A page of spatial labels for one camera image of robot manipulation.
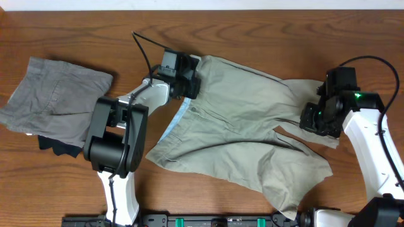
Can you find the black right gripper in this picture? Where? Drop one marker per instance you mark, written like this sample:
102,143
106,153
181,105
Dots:
306,122

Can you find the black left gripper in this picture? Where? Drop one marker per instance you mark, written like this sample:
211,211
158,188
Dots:
192,81

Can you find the khaki green shorts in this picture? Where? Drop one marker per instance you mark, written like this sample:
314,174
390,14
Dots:
243,127

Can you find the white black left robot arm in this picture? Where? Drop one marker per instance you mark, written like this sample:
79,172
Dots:
116,136

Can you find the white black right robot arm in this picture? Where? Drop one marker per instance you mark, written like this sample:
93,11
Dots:
359,116

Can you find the folded grey shorts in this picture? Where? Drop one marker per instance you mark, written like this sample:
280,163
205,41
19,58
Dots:
55,99

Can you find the folded black garment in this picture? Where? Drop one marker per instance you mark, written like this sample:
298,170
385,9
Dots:
58,147

